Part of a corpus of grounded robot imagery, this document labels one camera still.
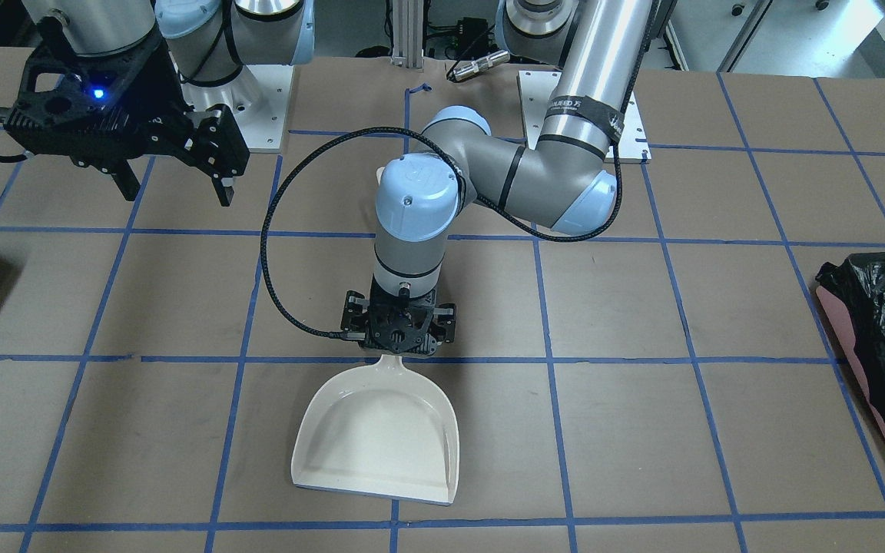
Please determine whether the silver metal connector cylinder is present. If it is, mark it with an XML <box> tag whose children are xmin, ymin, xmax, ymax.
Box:
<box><xmin>446</xmin><ymin>50</ymin><xmax>512</xmax><ymax>83</ymax></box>

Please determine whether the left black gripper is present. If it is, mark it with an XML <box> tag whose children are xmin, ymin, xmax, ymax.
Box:
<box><xmin>340</xmin><ymin>280</ymin><xmax>456</xmax><ymax>357</ymax></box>

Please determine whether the black power adapter box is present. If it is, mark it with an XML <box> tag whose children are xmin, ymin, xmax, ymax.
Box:
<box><xmin>454</xmin><ymin>17</ymin><xmax>491</xmax><ymax>59</ymax></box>

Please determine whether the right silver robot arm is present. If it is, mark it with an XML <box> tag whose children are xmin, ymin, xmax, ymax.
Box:
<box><xmin>2</xmin><ymin>1</ymin><xmax>315</xmax><ymax>207</ymax></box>

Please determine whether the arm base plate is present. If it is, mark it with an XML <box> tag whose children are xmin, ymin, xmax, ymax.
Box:
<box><xmin>182</xmin><ymin>65</ymin><xmax>295</xmax><ymax>154</ymax></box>
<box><xmin>517</xmin><ymin>70</ymin><xmax>652</xmax><ymax>164</ymax></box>

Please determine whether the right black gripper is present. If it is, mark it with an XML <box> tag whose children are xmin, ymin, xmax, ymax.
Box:
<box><xmin>5</xmin><ymin>35</ymin><xmax>250</xmax><ymax>207</ymax></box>

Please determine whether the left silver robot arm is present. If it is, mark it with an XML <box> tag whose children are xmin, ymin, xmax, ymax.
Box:
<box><xmin>338</xmin><ymin>1</ymin><xmax>658</xmax><ymax>355</ymax></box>

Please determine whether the aluminium frame post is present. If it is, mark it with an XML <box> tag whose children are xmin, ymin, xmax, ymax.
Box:
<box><xmin>390</xmin><ymin>0</ymin><xmax>425</xmax><ymax>72</ymax></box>

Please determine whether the white plastic dustpan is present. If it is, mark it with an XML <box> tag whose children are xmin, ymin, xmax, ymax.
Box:
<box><xmin>290</xmin><ymin>355</ymin><xmax>460</xmax><ymax>506</ymax></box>

